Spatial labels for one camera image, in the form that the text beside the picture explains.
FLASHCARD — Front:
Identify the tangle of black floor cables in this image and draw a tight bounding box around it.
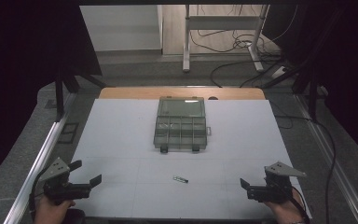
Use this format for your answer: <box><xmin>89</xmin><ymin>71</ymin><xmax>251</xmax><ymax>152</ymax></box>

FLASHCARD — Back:
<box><xmin>188</xmin><ymin>4</ymin><xmax>299</xmax><ymax>89</ymax></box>

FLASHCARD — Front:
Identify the black metal stand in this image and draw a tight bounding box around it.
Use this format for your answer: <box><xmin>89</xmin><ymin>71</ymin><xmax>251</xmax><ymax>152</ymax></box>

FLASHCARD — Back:
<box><xmin>260</xmin><ymin>55</ymin><xmax>322</xmax><ymax>121</ymax></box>
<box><xmin>54</xmin><ymin>66</ymin><xmax>107</xmax><ymax>123</ymax></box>

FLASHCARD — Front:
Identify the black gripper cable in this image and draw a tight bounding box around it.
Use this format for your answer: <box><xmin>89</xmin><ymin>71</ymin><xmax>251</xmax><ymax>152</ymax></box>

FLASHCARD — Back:
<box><xmin>28</xmin><ymin>167</ymin><xmax>49</xmax><ymax>220</ymax></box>
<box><xmin>286</xmin><ymin>185</ymin><xmax>311</xmax><ymax>224</ymax></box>

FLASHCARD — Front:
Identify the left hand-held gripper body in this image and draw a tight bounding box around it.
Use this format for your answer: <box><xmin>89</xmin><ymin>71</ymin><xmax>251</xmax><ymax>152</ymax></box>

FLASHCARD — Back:
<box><xmin>38</xmin><ymin>157</ymin><xmax>92</xmax><ymax>206</ymax></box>

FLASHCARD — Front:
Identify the white metal desk frame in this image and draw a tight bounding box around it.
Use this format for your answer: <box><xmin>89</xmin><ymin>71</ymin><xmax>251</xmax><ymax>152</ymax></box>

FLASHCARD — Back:
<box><xmin>182</xmin><ymin>4</ymin><xmax>270</xmax><ymax>74</ymax></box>

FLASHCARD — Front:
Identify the clear plastic compartment box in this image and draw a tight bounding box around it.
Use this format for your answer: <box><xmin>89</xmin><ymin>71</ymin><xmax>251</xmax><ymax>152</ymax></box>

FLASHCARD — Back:
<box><xmin>153</xmin><ymin>95</ymin><xmax>213</xmax><ymax>154</ymax></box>

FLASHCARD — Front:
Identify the person's right hand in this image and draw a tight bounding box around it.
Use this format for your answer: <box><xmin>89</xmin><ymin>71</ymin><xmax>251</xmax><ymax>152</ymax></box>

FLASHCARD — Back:
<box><xmin>263</xmin><ymin>188</ymin><xmax>306</xmax><ymax>224</ymax></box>

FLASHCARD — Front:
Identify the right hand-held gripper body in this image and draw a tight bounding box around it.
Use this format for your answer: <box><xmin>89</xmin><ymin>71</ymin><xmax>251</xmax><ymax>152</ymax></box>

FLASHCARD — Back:
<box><xmin>246</xmin><ymin>161</ymin><xmax>308</xmax><ymax>205</ymax></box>

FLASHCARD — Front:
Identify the dark square floor plate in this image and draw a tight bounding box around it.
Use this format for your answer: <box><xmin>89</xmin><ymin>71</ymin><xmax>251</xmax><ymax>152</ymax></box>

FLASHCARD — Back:
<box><xmin>57</xmin><ymin>122</ymin><xmax>80</xmax><ymax>145</ymax></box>

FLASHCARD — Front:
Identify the long black floor cable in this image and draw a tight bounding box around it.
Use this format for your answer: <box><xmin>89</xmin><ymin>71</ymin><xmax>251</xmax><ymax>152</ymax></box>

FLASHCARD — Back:
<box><xmin>274</xmin><ymin>114</ymin><xmax>337</xmax><ymax>224</ymax></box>

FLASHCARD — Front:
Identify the white power strip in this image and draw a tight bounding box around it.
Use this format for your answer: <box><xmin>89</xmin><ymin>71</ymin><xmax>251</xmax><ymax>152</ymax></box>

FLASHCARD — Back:
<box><xmin>270</xmin><ymin>65</ymin><xmax>289</xmax><ymax>79</ymax></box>

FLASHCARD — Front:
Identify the white table cover sheet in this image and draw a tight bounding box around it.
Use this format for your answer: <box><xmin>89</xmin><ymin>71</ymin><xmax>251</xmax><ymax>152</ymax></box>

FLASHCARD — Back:
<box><xmin>69</xmin><ymin>98</ymin><xmax>313</xmax><ymax>219</ymax></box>

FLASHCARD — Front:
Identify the white cabinet panel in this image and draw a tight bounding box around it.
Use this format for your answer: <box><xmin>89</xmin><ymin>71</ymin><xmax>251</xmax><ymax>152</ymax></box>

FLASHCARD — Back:
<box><xmin>79</xmin><ymin>4</ymin><xmax>164</xmax><ymax>52</ymax></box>

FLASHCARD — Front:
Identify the black curtain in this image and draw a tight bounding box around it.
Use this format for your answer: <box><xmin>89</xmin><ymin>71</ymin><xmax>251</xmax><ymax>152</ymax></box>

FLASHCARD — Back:
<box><xmin>262</xmin><ymin>0</ymin><xmax>358</xmax><ymax>171</ymax></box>
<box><xmin>0</xmin><ymin>0</ymin><xmax>103</xmax><ymax>191</ymax></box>

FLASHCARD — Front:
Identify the person's left hand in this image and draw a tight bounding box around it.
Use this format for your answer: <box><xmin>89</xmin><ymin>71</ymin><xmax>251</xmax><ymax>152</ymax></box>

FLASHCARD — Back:
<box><xmin>33</xmin><ymin>195</ymin><xmax>76</xmax><ymax>224</ymax></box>

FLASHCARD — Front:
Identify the small metal screw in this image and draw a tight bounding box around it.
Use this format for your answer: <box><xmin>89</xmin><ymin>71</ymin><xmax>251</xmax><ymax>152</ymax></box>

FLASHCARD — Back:
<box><xmin>172</xmin><ymin>175</ymin><xmax>190</xmax><ymax>184</ymax></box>

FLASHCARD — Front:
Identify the aluminium rail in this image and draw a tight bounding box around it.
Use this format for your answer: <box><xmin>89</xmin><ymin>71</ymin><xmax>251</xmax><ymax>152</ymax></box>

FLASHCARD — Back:
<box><xmin>3</xmin><ymin>92</ymin><xmax>77</xmax><ymax>224</ymax></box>
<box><xmin>294</xmin><ymin>92</ymin><xmax>358</xmax><ymax>224</ymax></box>

